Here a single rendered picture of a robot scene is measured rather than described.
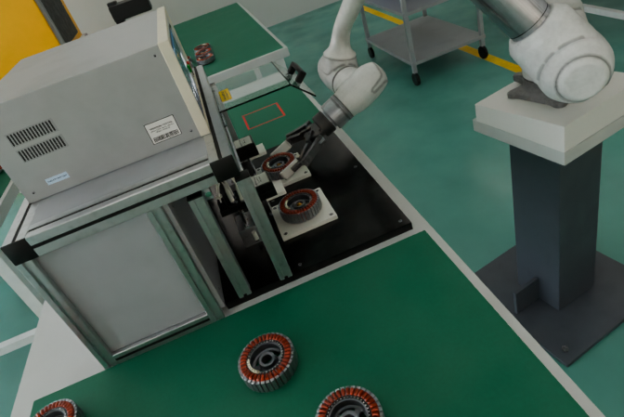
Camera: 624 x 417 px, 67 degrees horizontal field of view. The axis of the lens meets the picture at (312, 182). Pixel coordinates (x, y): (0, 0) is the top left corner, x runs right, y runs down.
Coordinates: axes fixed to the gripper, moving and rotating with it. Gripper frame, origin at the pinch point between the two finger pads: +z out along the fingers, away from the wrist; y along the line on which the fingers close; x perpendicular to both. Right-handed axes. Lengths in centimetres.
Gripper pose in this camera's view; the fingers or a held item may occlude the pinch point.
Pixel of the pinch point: (279, 164)
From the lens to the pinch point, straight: 144.4
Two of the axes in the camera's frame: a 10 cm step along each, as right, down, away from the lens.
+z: -7.3, 6.7, 1.2
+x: -6.2, -5.8, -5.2
